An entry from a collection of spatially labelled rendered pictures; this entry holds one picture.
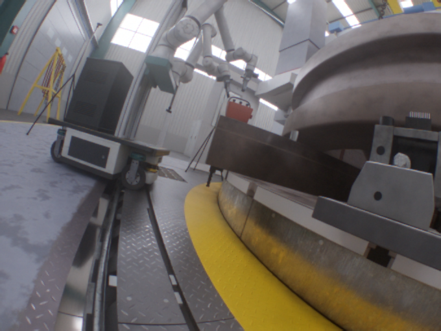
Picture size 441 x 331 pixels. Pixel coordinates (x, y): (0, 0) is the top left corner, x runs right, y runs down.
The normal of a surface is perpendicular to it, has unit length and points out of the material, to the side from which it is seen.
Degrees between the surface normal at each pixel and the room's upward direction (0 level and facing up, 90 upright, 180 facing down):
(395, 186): 90
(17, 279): 0
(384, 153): 90
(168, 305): 0
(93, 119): 90
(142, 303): 0
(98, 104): 90
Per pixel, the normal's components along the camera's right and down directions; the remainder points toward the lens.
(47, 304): 0.29, -0.96
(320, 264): -0.86, -0.25
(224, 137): 0.11, 0.07
